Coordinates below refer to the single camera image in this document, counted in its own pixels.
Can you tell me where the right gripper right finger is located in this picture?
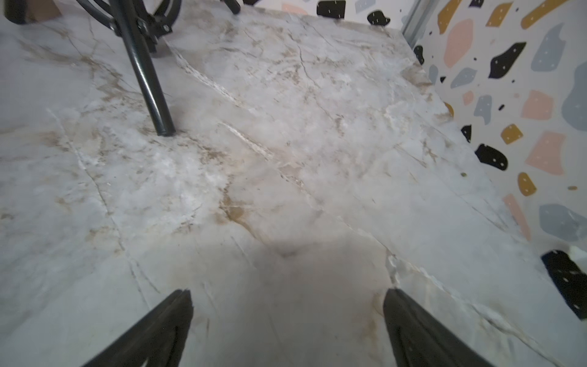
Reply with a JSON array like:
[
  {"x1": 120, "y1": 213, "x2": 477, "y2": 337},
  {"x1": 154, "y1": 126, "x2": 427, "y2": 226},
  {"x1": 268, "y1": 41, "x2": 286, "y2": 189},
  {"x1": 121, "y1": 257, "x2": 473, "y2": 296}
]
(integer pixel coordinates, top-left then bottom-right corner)
[{"x1": 383, "y1": 288, "x2": 491, "y2": 367}]

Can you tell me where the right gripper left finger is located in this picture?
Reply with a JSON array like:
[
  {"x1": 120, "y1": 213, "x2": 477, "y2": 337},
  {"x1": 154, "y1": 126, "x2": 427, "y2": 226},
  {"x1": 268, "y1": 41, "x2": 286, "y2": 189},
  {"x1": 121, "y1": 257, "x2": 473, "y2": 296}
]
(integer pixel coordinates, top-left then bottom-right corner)
[{"x1": 86, "y1": 290, "x2": 194, "y2": 366}]

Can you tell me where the black tripod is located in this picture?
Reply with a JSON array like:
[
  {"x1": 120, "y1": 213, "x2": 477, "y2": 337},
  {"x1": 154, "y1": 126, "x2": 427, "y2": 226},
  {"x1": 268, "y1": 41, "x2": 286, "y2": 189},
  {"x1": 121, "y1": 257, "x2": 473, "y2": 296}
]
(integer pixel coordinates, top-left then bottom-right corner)
[{"x1": 75, "y1": 0, "x2": 242, "y2": 138}]

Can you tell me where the small brown block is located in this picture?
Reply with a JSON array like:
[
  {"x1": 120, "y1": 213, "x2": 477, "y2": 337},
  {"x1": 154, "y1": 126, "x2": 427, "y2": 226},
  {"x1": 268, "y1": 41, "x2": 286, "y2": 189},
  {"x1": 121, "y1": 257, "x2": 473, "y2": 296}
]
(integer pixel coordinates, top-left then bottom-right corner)
[{"x1": 3, "y1": 0, "x2": 61, "y2": 25}]

